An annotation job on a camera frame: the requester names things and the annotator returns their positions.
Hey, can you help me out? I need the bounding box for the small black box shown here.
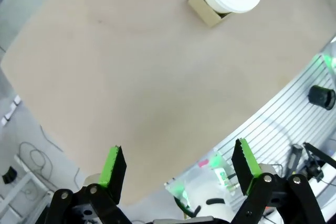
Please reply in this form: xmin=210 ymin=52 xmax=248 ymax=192
xmin=2 ymin=166 xmax=18 ymax=184

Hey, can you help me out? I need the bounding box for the brown cardboard cup carrier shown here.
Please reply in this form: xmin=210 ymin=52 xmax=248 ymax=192
xmin=187 ymin=0 xmax=295 ymax=28

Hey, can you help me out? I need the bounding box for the black round knob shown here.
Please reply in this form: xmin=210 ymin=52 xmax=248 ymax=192
xmin=308 ymin=84 xmax=336 ymax=111

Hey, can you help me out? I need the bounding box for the black clamp stand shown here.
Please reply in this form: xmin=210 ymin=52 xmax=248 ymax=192
xmin=288 ymin=142 xmax=336 ymax=183

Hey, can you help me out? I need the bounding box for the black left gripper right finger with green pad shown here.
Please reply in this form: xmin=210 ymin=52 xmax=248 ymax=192
xmin=230 ymin=137 xmax=328 ymax=224

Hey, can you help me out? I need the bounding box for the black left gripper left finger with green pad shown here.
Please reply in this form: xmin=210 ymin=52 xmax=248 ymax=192
xmin=46 ymin=145 xmax=132 ymax=224

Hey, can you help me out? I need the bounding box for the thin grey floor cable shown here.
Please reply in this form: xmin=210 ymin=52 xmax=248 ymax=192
xmin=17 ymin=124 xmax=81 ymax=192

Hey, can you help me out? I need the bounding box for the slotted aluminium base plate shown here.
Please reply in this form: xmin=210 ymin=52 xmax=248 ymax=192
xmin=164 ymin=50 xmax=336 ymax=224

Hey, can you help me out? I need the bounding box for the white metal frame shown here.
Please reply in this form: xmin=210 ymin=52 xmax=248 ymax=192
xmin=0 ymin=153 xmax=55 ymax=224

